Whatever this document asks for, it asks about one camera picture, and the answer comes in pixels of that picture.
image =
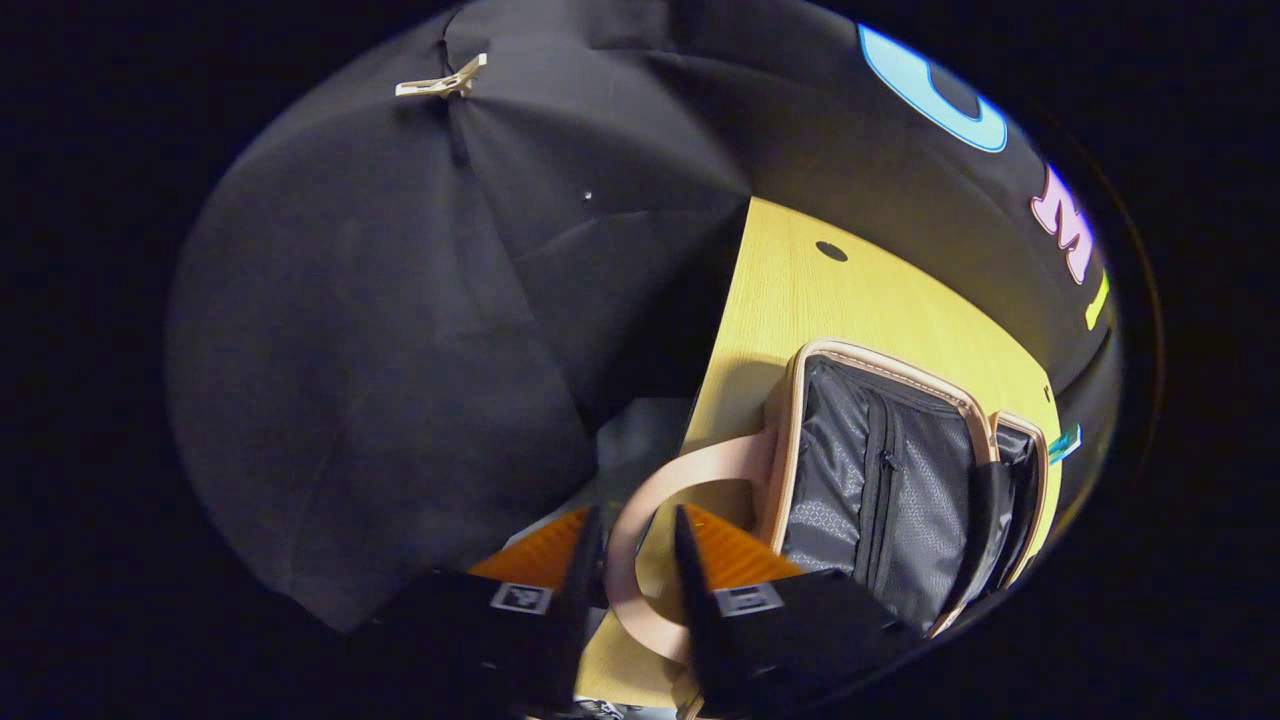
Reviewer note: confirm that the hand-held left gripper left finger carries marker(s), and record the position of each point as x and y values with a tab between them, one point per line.
585	600

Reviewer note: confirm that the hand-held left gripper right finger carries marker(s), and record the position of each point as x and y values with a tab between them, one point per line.
690	600

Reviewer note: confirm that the wooden clothespin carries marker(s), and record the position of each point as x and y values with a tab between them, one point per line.
440	84

